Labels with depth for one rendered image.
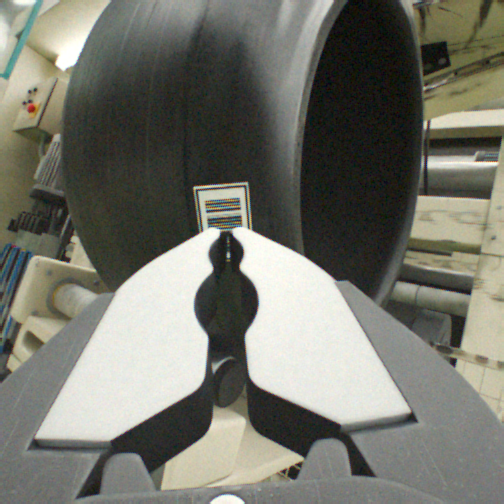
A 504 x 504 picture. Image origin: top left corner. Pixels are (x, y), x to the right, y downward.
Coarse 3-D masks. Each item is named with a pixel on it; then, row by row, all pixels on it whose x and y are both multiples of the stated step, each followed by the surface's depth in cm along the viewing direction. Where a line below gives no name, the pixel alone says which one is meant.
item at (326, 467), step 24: (120, 456) 5; (312, 456) 5; (336, 456) 5; (120, 480) 5; (144, 480) 5; (288, 480) 4; (312, 480) 4; (336, 480) 4; (360, 480) 4; (384, 480) 4
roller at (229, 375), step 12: (60, 288) 50; (72, 288) 49; (60, 300) 48; (72, 300) 47; (84, 300) 46; (72, 312) 46; (216, 360) 31; (228, 360) 31; (216, 372) 30; (228, 372) 30; (240, 372) 32; (216, 384) 30; (228, 384) 30; (240, 384) 32; (216, 396) 30; (228, 396) 31
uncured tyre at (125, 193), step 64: (128, 0) 32; (192, 0) 25; (256, 0) 25; (320, 0) 28; (384, 0) 39; (128, 64) 28; (192, 64) 24; (256, 64) 24; (320, 64) 64; (384, 64) 59; (64, 128) 35; (128, 128) 28; (192, 128) 24; (256, 128) 25; (320, 128) 74; (384, 128) 66; (128, 192) 29; (192, 192) 25; (256, 192) 26; (320, 192) 78; (384, 192) 70; (128, 256) 33; (320, 256) 74; (384, 256) 65
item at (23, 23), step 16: (0, 0) 69; (16, 0) 71; (32, 0) 73; (0, 16) 70; (16, 16) 72; (32, 16) 73; (0, 32) 70; (16, 32) 72; (0, 48) 70; (16, 48) 72; (0, 64) 71
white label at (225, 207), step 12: (204, 192) 25; (216, 192) 25; (228, 192) 25; (240, 192) 25; (204, 204) 25; (216, 204) 25; (228, 204) 25; (240, 204) 25; (204, 216) 26; (216, 216) 26; (228, 216) 26; (240, 216) 26; (204, 228) 26; (216, 228) 26; (228, 228) 26; (228, 240) 26; (228, 252) 27
